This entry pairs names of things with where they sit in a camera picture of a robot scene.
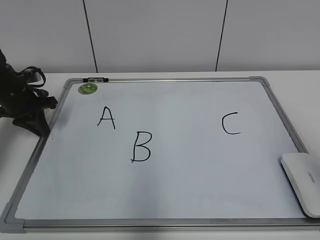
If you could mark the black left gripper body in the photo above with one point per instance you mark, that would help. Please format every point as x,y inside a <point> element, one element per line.
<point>21,96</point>

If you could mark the white magnetic whiteboard, aluminium frame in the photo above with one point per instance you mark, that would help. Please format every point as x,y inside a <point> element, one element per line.
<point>161,154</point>

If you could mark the white whiteboard eraser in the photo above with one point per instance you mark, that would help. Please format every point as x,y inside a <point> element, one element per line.
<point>303,173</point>

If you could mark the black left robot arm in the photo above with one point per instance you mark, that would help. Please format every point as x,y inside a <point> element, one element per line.
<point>3,58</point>

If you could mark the green round magnet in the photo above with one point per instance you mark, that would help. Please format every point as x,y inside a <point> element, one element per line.
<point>87,88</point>

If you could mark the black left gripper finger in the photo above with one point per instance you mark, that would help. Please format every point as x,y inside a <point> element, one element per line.
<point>35,125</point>
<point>43,100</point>

